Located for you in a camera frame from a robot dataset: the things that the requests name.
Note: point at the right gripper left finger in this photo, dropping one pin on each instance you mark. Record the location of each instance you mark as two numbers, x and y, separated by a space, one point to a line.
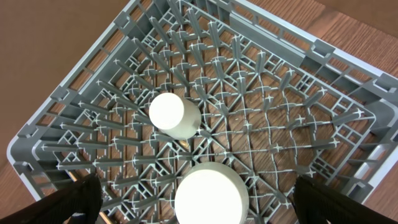
79 203

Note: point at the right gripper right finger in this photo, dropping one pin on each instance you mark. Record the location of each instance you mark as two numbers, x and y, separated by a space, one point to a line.
315 203

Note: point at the pale green bowl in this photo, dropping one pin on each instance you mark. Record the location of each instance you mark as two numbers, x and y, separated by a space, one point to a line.
211 192

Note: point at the white cup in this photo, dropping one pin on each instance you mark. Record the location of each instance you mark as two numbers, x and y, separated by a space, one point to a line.
175 116

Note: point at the grey dishwasher rack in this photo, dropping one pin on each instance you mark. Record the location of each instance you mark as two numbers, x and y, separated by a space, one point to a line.
275 102

